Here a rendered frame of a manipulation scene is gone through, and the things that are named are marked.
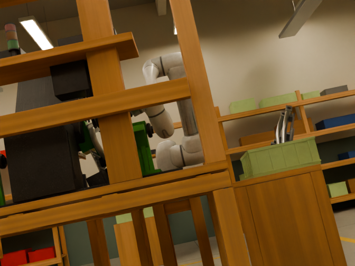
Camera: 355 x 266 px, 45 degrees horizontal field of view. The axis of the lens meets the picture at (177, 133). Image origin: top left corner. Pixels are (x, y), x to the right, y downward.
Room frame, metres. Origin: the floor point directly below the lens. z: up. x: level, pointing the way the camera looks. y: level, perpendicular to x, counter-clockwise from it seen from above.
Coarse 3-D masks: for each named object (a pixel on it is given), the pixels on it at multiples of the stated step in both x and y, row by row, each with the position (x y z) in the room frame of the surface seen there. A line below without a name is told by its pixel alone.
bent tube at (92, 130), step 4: (88, 124) 2.20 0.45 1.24; (92, 128) 2.19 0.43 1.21; (92, 132) 2.16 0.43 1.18; (92, 136) 2.15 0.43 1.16; (92, 140) 2.14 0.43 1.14; (96, 140) 2.14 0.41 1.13; (96, 144) 2.14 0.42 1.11; (96, 148) 2.15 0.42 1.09; (100, 148) 2.15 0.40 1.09; (100, 152) 2.16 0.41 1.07; (104, 156) 2.18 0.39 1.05
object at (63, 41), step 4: (72, 36) 1.92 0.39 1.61; (76, 36) 1.92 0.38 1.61; (80, 36) 1.92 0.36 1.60; (60, 40) 1.92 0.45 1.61; (64, 40) 1.92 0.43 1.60; (68, 40) 1.92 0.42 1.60; (72, 40) 1.92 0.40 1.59; (76, 40) 1.92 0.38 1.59; (80, 40) 1.92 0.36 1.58; (60, 44) 1.92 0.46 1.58; (64, 44) 1.92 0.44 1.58; (20, 48) 1.92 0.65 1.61; (0, 52) 1.92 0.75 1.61; (4, 52) 1.92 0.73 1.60; (8, 52) 1.92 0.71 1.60; (16, 52) 1.92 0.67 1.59; (20, 52) 1.92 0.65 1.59; (24, 52) 1.98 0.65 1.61; (0, 56) 1.92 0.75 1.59; (4, 56) 1.92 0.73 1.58; (8, 56) 1.92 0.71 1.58
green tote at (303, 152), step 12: (276, 144) 2.58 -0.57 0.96; (288, 144) 2.57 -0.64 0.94; (300, 144) 2.57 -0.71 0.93; (312, 144) 2.57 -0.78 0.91; (252, 156) 2.59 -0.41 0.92; (264, 156) 2.59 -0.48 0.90; (276, 156) 2.58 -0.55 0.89; (288, 156) 2.58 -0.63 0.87; (300, 156) 2.58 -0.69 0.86; (312, 156) 2.57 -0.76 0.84; (252, 168) 2.59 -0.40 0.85; (264, 168) 2.59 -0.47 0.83; (276, 168) 2.58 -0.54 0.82; (288, 168) 2.58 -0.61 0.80
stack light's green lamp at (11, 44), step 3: (9, 42) 1.89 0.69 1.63; (12, 42) 1.89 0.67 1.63; (15, 42) 1.90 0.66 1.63; (9, 45) 1.89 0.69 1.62; (12, 45) 1.89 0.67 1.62; (15, 45) 1.90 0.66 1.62; (9, 48) 1.90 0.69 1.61; (12, 48) 1.89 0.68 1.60; (15, 48) 1.90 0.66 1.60; (18, 48) 1.92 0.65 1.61; (9, 51) 1.91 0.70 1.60
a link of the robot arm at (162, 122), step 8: (144, 72) 2.55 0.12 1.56; (152, 72) 2.50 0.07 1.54; (152, 80) 2.45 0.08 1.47; (168, 112) 2.28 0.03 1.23; (152, 120) 2.23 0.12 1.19; (160, 120) 2.23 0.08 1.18; (168, 120) 2.25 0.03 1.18; (160, 128) 2.25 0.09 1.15; (168, 128) 2.26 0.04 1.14; (160, 136) 2.30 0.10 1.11; (168, 136) 2.30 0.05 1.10
